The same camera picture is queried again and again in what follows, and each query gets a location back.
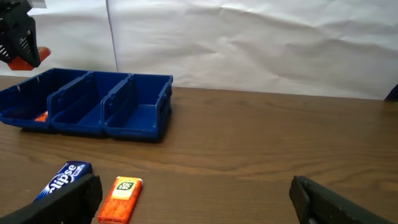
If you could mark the blue tray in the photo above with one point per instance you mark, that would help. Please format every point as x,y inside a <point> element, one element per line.
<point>136,115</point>

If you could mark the blue candy pack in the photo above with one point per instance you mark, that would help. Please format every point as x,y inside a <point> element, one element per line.
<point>63,177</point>

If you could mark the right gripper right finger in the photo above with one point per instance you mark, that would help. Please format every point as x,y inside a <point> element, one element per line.
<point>326,205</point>

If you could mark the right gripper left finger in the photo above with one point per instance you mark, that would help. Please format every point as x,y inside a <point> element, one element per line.
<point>66,203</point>

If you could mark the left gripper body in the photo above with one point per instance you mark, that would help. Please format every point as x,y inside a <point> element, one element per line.
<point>14,7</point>

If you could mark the orange candy box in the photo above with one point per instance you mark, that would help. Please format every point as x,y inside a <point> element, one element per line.
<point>121,200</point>
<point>20,64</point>
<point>42,117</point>

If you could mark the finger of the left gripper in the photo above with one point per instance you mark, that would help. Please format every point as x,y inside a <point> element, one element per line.
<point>26,40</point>
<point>3,51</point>

